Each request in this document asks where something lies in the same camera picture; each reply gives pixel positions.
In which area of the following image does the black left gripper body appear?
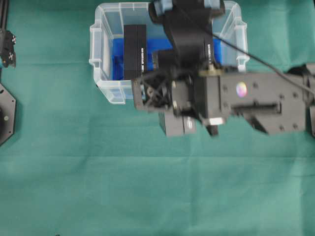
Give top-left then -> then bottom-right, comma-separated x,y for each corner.
0,29 -> 16,68

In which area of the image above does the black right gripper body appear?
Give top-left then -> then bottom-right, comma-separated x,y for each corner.
131,68 -> 221,118

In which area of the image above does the black box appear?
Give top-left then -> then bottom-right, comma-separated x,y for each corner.
152,50 -> 197,138
201,36 -> 216,64
124,25 -> 147,80

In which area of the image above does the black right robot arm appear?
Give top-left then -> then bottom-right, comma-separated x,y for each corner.
131,63 -> 315,136

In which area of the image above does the clear plastic storage case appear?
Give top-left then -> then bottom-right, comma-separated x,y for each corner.
89,0 -> 248,104

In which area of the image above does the blue foam case liner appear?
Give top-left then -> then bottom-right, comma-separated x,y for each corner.
112,38 -> 222,81

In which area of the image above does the green table cloth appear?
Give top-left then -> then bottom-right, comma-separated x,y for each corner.
0,0 -> 315,236

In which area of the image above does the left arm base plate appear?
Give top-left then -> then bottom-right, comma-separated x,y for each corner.
0,84 -> 16,145

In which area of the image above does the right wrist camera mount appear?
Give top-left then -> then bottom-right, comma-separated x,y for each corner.
149,0 -> 225,68

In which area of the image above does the black camera cable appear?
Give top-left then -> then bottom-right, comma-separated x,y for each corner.
211,33 -> 315,96

